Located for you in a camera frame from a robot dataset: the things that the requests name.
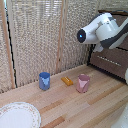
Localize dark wooden drawer cabinet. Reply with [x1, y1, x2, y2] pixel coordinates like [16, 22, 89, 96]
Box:
[87, 9, 128, 84]

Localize orange block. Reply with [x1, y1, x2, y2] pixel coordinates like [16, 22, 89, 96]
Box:
[60, 76, 74, 87]

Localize blue cup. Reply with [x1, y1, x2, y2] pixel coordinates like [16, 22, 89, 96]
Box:
[38, 71, 52, 92]

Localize pink cup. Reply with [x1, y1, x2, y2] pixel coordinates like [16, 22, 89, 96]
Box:
[75, 74, 91, 94]

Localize white patterned plate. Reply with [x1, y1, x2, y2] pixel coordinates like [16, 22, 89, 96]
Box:
[0, 101, 42, 128]

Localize silver lower drawer handle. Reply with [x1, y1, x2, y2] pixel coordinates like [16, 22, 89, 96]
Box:
[96, 55, 122, 68]

